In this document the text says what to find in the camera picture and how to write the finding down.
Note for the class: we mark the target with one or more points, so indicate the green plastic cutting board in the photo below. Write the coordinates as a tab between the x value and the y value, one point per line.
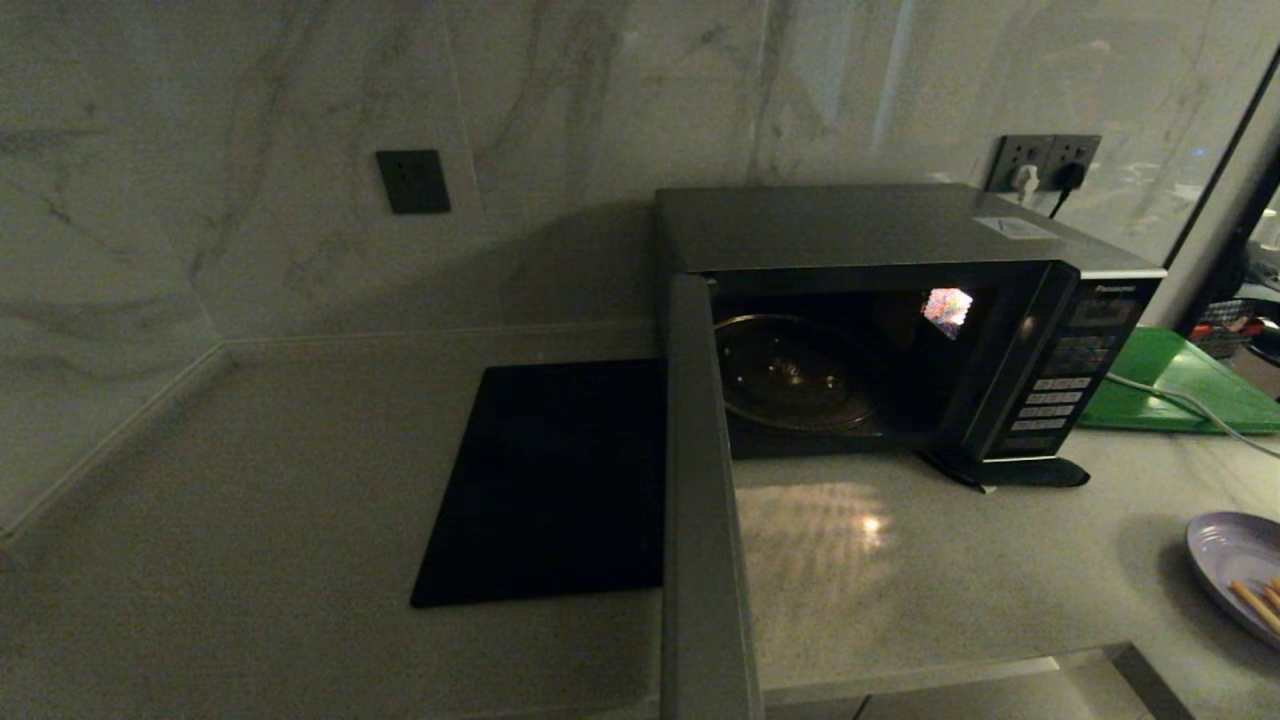
1170	390

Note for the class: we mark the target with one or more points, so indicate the black glass microwave door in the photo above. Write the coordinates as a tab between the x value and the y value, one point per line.
705	520

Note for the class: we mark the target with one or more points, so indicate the black glass induction cooktop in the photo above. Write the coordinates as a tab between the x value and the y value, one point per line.
550	480

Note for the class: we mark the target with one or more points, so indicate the single black wall socket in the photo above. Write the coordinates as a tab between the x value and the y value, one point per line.
413	181

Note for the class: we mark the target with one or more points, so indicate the purple round plate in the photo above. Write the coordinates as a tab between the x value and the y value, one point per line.
1225	560

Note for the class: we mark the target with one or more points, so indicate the white power plug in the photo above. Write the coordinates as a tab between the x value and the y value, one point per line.
1025	181

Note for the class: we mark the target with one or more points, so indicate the silver black microwave oven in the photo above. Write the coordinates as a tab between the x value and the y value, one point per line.
850	225

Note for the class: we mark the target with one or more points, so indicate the double grey wall socket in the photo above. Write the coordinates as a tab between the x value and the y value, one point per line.
1040	150

